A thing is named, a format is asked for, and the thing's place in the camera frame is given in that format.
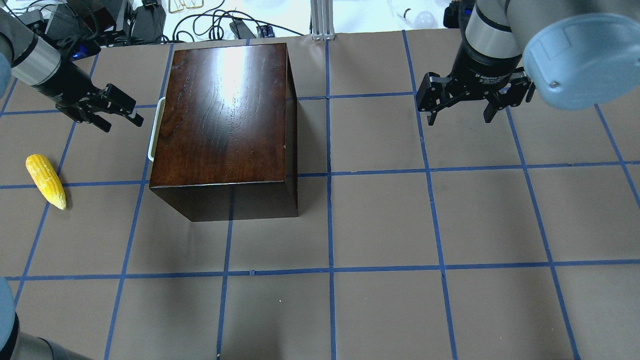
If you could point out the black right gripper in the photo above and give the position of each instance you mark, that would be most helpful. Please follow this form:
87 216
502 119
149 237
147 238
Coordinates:
486 68

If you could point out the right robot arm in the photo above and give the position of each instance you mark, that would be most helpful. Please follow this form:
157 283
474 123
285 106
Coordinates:
573 53

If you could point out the white light bulb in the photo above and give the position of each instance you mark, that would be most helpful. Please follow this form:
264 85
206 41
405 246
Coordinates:
412 14

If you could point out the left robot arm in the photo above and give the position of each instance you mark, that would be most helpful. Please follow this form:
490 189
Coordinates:
51 72

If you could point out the aluminium frame post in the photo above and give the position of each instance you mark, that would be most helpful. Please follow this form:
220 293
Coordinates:
322 20

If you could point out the dark wooden drawer cabinet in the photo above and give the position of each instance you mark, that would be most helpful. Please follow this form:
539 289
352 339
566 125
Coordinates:
226 144

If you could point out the wooden drawer with white handle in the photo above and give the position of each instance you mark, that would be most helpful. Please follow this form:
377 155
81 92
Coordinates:
157 120

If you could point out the yellow corn cob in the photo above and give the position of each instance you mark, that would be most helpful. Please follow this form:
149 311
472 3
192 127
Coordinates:
46 180

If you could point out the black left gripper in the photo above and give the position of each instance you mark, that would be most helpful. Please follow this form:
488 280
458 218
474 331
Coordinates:
63 84

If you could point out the black power adapter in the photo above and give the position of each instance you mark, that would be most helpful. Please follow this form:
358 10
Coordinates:
241 30

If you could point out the gold wire basket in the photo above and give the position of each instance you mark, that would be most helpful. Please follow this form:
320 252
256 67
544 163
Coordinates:
176 6

